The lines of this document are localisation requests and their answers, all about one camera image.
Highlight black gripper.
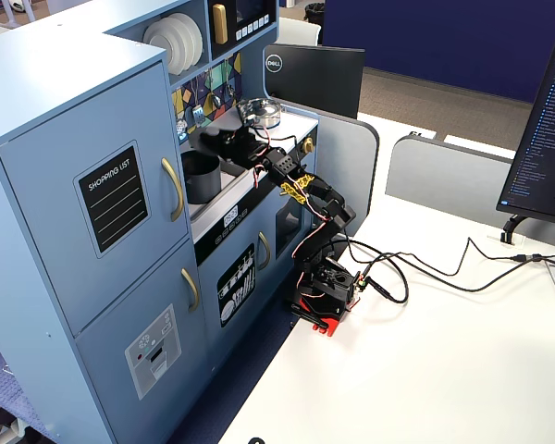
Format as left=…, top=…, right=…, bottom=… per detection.
left=198, top=129, right=273, bottom=164

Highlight red and black arm base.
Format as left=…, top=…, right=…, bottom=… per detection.
left=284, top=258, right=363, bottom=339

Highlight gray cylindrical pot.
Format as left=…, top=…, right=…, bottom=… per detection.
left=179, top=150, right=223, bottom=205

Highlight white toy plate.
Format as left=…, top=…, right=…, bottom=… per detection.
left=142, top=20, right=186, bottom=76
left=168, top=12, right=204, bottom=66
left=159, top=16, right=196, bottom=70

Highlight black Dell monitor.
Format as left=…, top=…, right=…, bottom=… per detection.
left=263, top=43, right=366, bottom=121

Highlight black shopping list sticker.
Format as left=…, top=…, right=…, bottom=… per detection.
left=72, top=140, right=152, bottom=260

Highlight tall gray desk divider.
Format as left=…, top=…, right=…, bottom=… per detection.
left=277, top=104, right=381, bottom=232

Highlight white chair back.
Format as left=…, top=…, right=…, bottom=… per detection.
left=277, top=17, right=323, bottom=48

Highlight black dishwasher sticker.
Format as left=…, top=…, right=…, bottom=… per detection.
left=216, top=243, right=257, bottom=329

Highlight blue toy kitchen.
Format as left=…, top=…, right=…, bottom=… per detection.
left=0, top=0, right=321, bottom=444

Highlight black trash bin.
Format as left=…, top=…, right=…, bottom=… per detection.
left=304, top=2, right=327, bottom=25

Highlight gray ice dispenser sticker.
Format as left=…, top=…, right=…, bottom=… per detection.
left=124, top=303, right=183, bottom=401

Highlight low gray desk divider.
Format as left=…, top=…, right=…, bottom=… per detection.
left=384, top=134, right=515, bottom=224

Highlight blue partition panel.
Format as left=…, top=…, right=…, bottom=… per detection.
left=321, top=0, right=555, bottom=104

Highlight monitor showing code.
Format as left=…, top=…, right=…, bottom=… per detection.
left=495, top=37, right=555, bottom=228

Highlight gold fridge door handle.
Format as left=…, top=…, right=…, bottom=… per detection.
left=160, top=156, right=186, bottom=224

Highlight yellow cable wrap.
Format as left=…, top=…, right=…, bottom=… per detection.
left=279, top=173, right=316, bottom=205

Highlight gold dishwasher door handle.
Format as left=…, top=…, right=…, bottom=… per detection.
left=256, top=230, right=272, bottom=272

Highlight gold microwave handle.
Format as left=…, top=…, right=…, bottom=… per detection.
left=212, top=3, right=229, bottom=45

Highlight gold freezer door handle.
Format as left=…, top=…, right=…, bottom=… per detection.
left=180, top=267, right=201, bottom=313

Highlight looped black cable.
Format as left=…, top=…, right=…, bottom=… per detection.
left=358, top=252, right=411, bottom=305

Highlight long black cable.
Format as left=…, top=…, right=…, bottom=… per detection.
left=341, top=235, right=555, bottom=294

